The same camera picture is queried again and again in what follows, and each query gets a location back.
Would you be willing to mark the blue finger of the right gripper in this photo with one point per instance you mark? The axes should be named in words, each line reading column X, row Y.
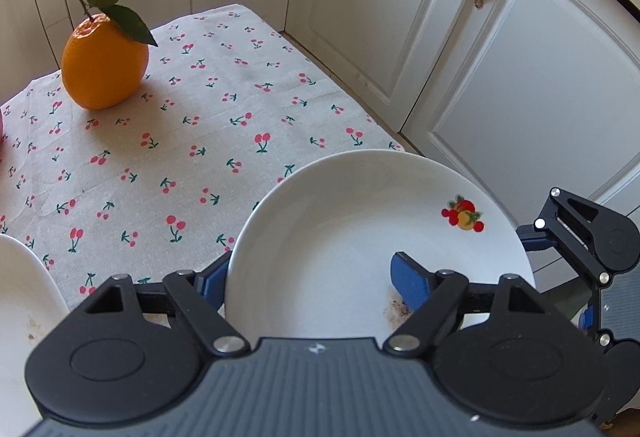
column 534, row 239
column 587, row 318

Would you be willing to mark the orange with green leaves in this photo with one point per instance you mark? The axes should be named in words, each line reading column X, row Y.
column 106, row 56

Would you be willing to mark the white plate with fruit print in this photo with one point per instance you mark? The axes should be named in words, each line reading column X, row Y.
column 313, row 259

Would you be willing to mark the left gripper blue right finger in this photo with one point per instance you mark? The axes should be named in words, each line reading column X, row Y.
column 413, row 283

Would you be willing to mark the white plate stack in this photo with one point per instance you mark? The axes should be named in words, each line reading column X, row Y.
column 31, row 307

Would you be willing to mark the white kitchen cabinets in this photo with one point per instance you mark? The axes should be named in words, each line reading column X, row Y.
column 518, row 94

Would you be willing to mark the cherry print tablecloth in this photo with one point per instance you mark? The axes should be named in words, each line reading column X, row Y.
column 227, row 109

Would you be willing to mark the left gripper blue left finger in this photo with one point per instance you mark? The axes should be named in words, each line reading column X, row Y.
column 211, row 282

